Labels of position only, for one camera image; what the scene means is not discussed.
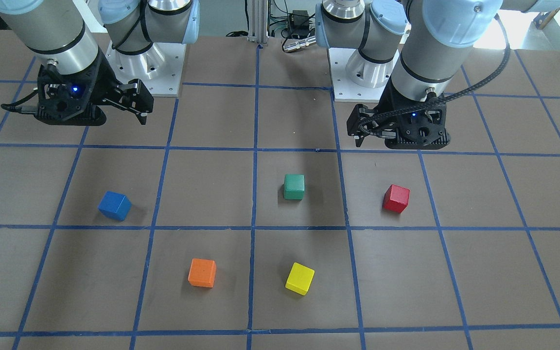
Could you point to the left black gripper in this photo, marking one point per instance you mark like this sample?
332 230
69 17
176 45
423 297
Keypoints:
388 103

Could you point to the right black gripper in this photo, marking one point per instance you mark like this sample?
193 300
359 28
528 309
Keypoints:
106 79

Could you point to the red wooden block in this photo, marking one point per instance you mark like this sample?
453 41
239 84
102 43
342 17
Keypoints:
396 198

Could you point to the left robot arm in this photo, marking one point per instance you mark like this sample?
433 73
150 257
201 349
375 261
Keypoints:
426 42

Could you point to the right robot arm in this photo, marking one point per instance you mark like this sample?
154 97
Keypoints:
55 30

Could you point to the green wooden block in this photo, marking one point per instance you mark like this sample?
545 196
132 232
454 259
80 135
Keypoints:
294 187

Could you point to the blue wooden block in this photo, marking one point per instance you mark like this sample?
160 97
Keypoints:
115 206

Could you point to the yellow wooden block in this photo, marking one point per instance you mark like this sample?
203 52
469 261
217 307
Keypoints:
300 279

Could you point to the orange wooden block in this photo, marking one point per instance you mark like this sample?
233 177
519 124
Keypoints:
202 273

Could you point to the black power adapter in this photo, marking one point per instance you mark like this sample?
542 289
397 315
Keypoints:
298 24

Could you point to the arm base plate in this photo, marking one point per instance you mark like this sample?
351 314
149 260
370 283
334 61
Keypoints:
160 68
355 79

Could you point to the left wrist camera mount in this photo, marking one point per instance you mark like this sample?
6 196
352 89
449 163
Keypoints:
422 129

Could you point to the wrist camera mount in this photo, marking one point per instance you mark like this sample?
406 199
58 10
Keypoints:
62 99
422 129

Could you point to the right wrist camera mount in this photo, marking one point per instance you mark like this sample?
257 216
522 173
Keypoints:
62 99

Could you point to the aluminium frame post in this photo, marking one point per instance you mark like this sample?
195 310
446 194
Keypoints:
257 16

